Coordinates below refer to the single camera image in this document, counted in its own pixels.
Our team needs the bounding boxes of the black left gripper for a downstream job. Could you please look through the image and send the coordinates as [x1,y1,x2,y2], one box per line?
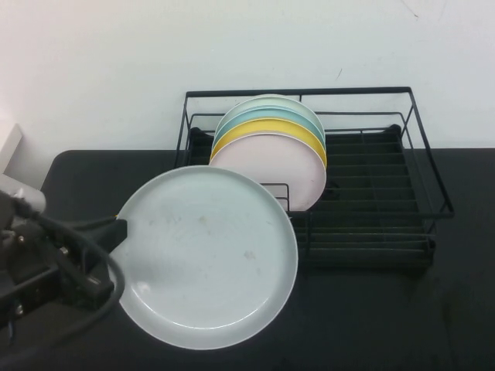
[0,218,129,324]

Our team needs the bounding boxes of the pink plate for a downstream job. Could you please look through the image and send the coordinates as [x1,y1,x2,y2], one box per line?
[208,131,328,213]

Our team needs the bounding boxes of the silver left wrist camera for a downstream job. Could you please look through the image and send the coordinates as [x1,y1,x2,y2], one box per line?
[0,172,48,216]

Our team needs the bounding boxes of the black left camera cable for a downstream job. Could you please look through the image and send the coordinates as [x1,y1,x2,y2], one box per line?
[11,195,127,341]

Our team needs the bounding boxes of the white side shelf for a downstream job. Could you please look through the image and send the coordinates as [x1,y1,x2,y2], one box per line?
[0,123,24,179]

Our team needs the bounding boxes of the black wire dish rack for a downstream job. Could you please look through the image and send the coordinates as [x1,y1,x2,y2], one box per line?
[172,87,454,271]

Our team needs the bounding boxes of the yellow plate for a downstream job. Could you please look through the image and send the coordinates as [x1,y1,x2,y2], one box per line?
[210,118,329,169]

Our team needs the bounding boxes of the pale green plate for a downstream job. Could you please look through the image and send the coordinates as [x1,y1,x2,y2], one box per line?
[215,96,324,134]

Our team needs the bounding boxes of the large pale grey plate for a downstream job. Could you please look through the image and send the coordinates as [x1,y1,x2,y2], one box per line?
[114,165,299,351]

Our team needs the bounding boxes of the teal plate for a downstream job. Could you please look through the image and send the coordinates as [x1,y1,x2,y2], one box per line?
[212,106,326,148]

